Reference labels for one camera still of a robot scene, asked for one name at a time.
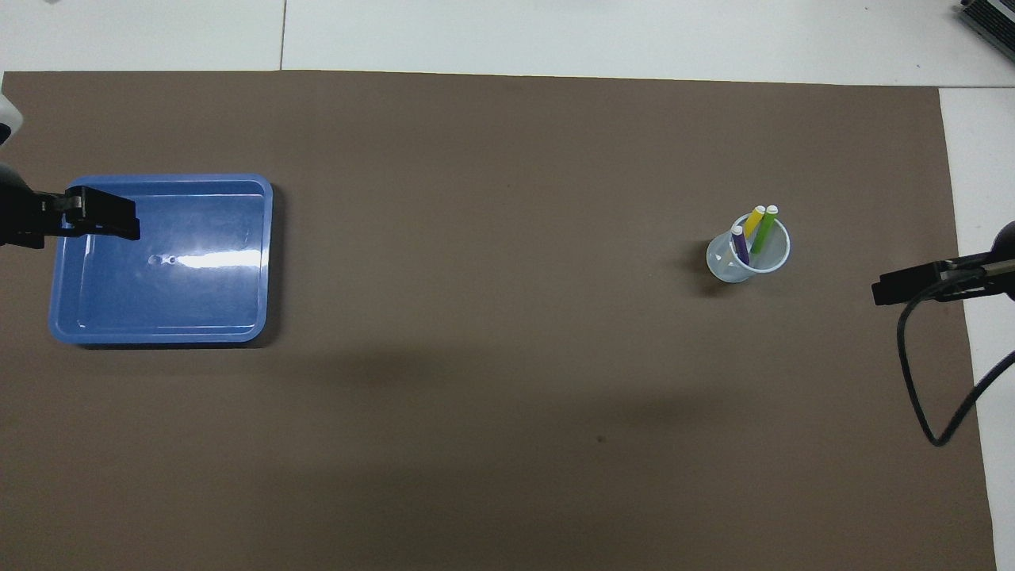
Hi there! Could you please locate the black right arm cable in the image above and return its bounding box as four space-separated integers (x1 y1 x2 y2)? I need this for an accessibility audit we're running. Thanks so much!
896 258 1015 447

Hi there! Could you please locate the brown table mat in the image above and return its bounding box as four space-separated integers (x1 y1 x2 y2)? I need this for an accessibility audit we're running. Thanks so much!
0 70 998 571

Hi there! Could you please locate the grey ribbed device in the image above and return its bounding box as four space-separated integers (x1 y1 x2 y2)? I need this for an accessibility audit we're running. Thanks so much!
956 0 1015 60

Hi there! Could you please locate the green marker pen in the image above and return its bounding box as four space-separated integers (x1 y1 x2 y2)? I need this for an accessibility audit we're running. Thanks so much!
750 205 779 255

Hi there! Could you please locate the blue plastic tray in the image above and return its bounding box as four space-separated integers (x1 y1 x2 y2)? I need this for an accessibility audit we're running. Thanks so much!
48 173 274 346

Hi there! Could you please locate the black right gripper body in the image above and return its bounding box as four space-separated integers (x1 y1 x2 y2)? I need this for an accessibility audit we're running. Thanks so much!
940 220 1015 302

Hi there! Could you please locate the translucent plastic cup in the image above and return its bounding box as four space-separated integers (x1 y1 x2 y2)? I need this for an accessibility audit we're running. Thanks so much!
706 213 791 284

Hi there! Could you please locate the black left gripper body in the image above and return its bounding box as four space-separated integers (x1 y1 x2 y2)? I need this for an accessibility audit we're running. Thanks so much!
0 163 66 248

